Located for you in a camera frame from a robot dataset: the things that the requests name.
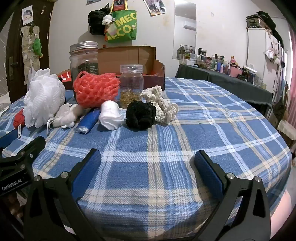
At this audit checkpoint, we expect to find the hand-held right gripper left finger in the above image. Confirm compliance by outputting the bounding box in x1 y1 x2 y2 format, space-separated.
23 148 102 241

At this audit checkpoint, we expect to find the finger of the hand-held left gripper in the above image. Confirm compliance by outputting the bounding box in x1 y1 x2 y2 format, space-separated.
0 130 19 150
0 136 46 173

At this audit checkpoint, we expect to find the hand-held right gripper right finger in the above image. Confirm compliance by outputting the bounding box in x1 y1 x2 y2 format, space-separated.
194 150 271 241

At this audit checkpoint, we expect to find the white fluffy scrunchie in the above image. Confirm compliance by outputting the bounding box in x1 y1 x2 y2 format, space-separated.
53 103 85 128

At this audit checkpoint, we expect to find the white mesh bath pouf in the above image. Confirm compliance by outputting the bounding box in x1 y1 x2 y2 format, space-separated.
23 69 66 136

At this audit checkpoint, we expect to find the blue cloth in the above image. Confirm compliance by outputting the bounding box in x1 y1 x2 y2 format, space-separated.
73 109 101 135

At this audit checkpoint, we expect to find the white cloth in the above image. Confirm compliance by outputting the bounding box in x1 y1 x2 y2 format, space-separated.
99 101 125 131

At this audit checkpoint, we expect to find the cream crochet scrunchie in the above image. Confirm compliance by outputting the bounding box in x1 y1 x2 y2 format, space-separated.
140 86 179 127

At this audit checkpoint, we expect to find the black scrunchie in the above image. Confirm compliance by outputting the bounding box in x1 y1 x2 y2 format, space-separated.
125 100 156 130

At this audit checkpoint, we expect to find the red foam fruit net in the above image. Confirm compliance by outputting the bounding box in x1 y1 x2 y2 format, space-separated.
73 71 121 109

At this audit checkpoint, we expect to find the cardboard box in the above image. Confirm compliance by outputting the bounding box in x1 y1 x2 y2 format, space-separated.
57 46 165 91

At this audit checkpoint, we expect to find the blue plaid blanket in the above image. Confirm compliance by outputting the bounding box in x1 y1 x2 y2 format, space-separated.
0 77 292 234

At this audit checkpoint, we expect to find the dark cloth covered table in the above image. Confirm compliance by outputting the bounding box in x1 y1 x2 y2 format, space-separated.
175 64 273 116

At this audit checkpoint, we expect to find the dark brown door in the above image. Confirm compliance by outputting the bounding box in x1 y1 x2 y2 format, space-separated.
7 0 55 102

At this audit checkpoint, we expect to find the green plush toy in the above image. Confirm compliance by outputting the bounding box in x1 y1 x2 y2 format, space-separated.
32 38 43 57

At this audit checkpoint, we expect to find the beige hanging organiser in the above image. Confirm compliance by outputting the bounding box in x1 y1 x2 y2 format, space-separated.
21 24 43 70

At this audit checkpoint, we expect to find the small clear plastic jar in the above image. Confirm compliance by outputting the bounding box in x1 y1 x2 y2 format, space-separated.
119 65 144 109

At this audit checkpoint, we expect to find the large glass jar metal lid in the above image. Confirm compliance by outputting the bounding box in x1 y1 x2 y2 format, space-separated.
69 41 99 103

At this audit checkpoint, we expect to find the row of cosmetic bottles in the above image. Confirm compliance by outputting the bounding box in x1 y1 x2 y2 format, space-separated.
177 45 266 90

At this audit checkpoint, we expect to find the door poster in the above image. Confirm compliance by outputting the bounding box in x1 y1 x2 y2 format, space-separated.
22 7 33 24

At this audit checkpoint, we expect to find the pink curtain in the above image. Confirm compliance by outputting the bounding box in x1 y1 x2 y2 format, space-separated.
287 23 296 121

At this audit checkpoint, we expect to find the white refrigerator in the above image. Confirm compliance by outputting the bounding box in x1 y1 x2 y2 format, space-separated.
246 27 287 81

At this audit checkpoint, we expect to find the black hanging bag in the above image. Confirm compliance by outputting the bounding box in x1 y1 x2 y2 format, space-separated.
88 4 110 36

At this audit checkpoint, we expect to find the green tote bag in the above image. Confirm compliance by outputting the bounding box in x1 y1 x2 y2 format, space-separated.
105 0 137 44

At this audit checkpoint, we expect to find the black bag on refrigerator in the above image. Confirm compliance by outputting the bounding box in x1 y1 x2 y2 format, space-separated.
257 11 282 42

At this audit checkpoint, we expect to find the metal door handle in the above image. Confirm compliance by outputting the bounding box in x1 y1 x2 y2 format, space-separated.
9 57 18 80

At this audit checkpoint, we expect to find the wall mirror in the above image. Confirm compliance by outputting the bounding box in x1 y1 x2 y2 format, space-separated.
172 1 197 60

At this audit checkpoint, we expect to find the wall photo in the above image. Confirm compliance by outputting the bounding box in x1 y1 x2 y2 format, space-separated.
143 0 166 16

